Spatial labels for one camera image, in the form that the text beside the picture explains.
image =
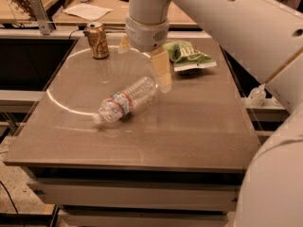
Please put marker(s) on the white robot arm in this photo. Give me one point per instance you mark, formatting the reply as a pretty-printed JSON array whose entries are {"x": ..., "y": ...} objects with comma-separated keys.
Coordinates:
[{"x": 263, "y": 37}]

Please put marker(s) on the left metal bracket post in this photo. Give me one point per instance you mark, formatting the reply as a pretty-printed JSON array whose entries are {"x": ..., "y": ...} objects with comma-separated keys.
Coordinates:
[{"x": 44, "y": 24}]

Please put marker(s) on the white drawer cabinet under table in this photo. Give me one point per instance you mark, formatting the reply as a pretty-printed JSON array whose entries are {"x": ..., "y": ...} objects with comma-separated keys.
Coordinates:
[{"x": 136, "y": 198}]

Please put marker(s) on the clear plastic water bottle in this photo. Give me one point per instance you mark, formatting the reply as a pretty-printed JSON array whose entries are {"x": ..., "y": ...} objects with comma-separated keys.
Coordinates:
[{"x": 125, "y": 101}]

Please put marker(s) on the green chip bag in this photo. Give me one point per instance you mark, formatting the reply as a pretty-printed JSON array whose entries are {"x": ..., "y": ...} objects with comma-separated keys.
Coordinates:
[{"x": 184, "y": 56}]

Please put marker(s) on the white paper sheet left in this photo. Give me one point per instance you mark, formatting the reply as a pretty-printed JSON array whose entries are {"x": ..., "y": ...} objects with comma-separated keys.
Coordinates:
[{"x": 86, "y": 11}]

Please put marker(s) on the gold soda can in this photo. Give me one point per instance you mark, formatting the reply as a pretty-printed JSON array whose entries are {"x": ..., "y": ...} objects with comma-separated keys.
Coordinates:
[{"x": 96, "y": 36}]

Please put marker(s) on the clear sanitizer bottle left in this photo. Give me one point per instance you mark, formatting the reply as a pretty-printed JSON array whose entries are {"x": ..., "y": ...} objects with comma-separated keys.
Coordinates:
[{"x": 256, "y": 96}]

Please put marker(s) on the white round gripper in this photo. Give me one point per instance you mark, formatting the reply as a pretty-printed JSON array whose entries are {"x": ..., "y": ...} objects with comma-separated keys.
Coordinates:
[{"x": 146, "y": 35}]

